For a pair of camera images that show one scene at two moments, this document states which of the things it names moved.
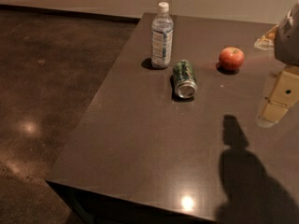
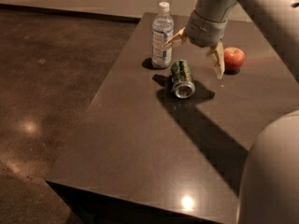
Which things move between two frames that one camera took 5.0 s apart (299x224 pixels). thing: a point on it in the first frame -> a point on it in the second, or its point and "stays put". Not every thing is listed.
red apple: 231,58 stays put
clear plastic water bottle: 162,37 stays put
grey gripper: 288,39 -> 205,32
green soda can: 184,78 stays put
